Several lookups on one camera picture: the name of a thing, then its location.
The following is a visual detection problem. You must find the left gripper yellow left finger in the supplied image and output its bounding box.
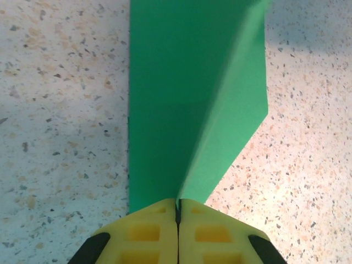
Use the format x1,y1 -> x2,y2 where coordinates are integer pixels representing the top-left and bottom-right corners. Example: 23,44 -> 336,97
67,197 -> 179,264

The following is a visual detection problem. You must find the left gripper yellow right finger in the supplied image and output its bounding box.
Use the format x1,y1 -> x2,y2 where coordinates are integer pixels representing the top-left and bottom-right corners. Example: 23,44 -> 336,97
178,197 -> 287,264

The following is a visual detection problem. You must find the green paper sheet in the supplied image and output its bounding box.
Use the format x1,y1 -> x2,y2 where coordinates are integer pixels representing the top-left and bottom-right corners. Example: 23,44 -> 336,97
128,0 -> 273,215

